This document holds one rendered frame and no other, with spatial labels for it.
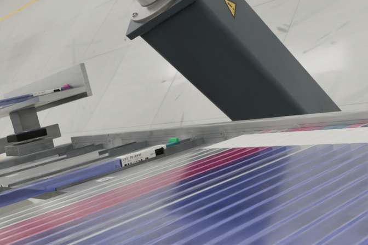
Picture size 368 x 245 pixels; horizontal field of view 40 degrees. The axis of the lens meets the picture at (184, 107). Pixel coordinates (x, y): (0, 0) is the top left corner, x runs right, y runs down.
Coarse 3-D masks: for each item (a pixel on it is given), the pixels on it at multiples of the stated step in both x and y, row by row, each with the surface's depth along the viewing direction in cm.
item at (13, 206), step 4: (24, 200) 98; (28, 200) 98; (12, 204) 96; (16, 204) 96; (20, 204) 97; (24, 204) 97; (28, 204) 98; (0, 208) 94; (4, 208) 95; (8, 208) 95; (12, 208) 96; (16, 208) 96; (0, 212) 94; (4, 212) 95
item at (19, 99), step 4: (64, 88) 98; (68, 88) 98; (16, 96) 91; (20, 96) 91; (24, 96) 92; (28, 96) 92; (32, 96) 93; (0, 100) 88; (4, 100) 89; (8, 100) 89; (12, 100) 90; (16, 100) 90; (20, 100) 91; (24, 100) 91; (0, 104) 88; (4, 104) 89; (8, 104) 90
